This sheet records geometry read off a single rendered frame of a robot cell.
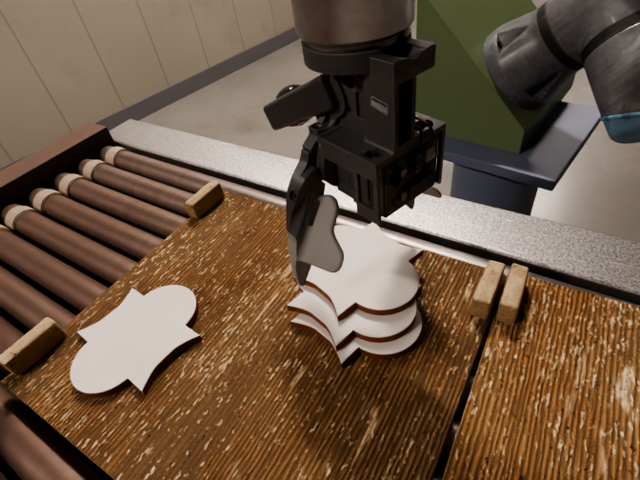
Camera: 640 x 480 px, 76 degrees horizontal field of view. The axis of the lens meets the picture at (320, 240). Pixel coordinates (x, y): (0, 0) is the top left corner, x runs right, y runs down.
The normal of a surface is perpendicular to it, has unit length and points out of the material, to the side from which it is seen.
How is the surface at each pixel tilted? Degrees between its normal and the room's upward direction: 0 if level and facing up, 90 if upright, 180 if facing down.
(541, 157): 0
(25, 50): 90
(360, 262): 0
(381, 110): 90
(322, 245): 57
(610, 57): 71
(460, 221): 0
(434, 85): 90
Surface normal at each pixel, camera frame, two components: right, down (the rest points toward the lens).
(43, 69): 0.76, 0.37
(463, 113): -0.62, 0.59
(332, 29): -0.36, 0.67
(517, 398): -0.13, -0.72
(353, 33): -0.07, 0.69
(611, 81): -0.98, 0.09
